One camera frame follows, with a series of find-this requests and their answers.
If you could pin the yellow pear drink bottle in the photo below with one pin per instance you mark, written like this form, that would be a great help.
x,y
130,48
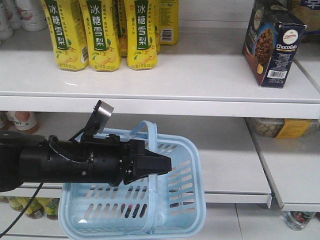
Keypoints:
x,y
67,33
169,22
101,34
141,34

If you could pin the yellow packaged food tray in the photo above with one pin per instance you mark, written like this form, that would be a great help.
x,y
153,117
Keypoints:
x,y
283,128

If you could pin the biscuit pack blue wrapper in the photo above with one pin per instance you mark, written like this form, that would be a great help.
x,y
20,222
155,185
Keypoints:
x,y
308,11

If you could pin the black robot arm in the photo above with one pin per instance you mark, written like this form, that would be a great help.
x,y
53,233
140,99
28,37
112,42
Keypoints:
x,y
29,158

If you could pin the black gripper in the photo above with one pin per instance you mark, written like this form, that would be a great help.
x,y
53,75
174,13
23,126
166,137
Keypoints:
x,y
97,160

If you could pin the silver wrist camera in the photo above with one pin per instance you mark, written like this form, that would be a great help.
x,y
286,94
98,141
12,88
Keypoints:
x,y
102,112

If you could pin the light blue shopping basket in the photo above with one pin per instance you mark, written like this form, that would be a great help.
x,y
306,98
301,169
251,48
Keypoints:
x,y
153,208

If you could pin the blue chocolate cookie box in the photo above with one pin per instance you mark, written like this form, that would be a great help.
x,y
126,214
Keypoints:
x,y
272,39

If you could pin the peach drink bottle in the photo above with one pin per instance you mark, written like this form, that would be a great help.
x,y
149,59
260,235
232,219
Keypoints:
x,y
24,121

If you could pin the white store shelf board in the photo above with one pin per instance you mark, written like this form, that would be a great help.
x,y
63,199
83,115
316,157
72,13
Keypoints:
x,y
204,74

